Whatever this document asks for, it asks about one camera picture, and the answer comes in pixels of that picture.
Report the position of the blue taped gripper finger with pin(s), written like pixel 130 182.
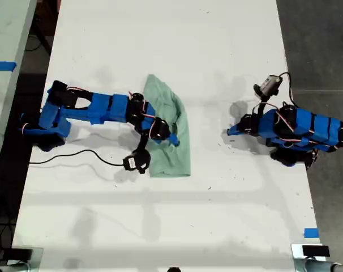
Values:
pixel 172 143
pixel 234 129
pixel 173 137
pixel 235 133

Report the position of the pale green T-shirt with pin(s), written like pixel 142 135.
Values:
pixel 175 161

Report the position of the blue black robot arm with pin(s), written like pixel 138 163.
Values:
pixel 310 127
pixel 103 109

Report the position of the short blue tape strip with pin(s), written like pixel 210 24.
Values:
pixel 311 233

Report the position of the small black round object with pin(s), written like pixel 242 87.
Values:
pixel 174 269

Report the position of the small black box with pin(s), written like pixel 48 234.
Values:
pixel 20 254
pixel 316 251

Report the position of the grey metal tube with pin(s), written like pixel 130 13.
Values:
pixel 316 266
pixel 10 267

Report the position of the long blue tape strip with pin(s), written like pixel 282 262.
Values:
pixel 1 66

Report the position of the white side table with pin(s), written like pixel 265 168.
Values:
pixel 4 31

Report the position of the black camera box white label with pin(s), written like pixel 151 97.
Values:
pixel 136 162

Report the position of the black grey camera box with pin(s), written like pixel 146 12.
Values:
pixel 268 85

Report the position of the white metal bracket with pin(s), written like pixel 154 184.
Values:
pixel 296 250

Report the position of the grey metal bracket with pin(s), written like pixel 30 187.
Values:
pixel 38 255

